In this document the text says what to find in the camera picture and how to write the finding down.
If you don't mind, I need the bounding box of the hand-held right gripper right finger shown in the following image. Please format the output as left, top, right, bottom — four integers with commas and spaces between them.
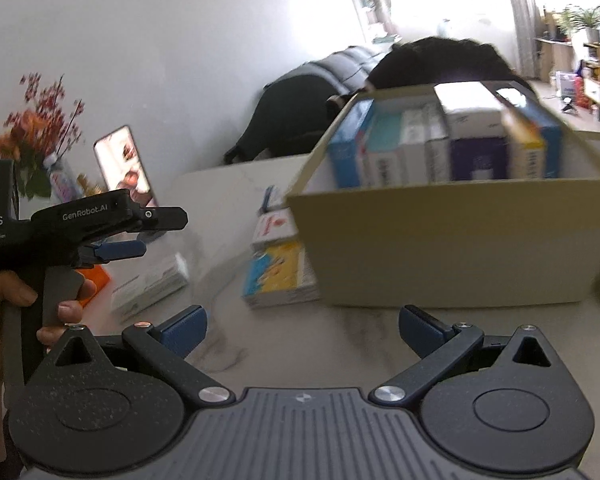
370, 305, 566, 407

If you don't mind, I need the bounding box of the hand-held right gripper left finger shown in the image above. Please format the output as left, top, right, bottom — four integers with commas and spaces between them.
34, 305, 234, 407

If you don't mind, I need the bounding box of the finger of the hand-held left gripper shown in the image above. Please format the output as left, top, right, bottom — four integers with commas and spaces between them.
126, 205, 189, 234
77, 239, 148, 267

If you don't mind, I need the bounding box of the small white barcode box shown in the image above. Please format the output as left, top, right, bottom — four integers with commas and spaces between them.
111, 255, 190, 318

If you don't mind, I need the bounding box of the tan cardboard box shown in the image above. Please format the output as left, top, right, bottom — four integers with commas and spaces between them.
285, 81, 600, 308

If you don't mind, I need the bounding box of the yellow cartoon medicine box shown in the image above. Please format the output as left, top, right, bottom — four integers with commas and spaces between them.
242, 241, 321, 309

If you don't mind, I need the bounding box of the white green-edged medicine box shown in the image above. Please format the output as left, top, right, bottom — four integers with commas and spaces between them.
425, 105, 451, 183

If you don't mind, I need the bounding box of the white grey-print medicine box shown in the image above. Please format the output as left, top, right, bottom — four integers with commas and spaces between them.
399, 107, 428, 186

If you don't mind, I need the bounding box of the teal medicine box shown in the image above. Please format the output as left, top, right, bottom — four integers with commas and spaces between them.
365, 110, 403, 188

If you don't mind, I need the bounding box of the purple medicine box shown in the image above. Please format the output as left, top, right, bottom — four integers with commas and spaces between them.
449, 125, 511, 181

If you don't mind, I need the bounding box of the orange yellow medicine box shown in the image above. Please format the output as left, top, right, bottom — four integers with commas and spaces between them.
502, 107, 548, 179

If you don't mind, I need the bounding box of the large white medicine box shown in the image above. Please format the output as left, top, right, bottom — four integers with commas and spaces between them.
434, 82, 506, 128

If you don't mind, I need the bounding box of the long blue medicine box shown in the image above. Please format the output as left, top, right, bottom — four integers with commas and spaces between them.
485, 81, 563, 178

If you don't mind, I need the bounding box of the person's left hand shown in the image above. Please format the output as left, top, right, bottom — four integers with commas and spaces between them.
0, 270, 97, 411

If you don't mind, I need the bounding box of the orange tissue pack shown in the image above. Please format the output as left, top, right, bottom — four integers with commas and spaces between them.
75, 265, 112, 306

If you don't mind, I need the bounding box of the clear water bottle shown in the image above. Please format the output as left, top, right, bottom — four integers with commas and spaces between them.
44, 152, 83, 201

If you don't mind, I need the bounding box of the smartphone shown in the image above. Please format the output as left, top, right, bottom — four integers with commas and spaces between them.
93, 125, 160, 208

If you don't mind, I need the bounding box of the pink orange flower bouquet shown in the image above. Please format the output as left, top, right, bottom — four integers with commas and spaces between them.
0, 72, 86, 196

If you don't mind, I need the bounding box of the black dining chair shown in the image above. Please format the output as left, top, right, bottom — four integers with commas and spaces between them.
223, 75, 351, 165

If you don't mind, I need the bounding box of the grey sofa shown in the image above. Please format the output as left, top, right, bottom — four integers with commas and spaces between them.
280, 45, 396, 91

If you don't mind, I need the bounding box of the black fleece jacket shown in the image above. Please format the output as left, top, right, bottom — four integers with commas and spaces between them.
367, 36, 536, 98

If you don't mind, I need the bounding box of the white plant shelf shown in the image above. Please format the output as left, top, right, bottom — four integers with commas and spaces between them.
350, 0, 396, 43

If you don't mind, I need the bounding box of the wooden computer desk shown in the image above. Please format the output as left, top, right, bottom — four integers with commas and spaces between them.
535, 35, 581, 83

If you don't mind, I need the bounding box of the grey curtain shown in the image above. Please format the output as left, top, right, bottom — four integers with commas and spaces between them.
500, 0, 538, 81

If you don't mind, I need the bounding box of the green potted plant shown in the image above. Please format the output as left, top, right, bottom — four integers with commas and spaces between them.
555, 4, 600, 43

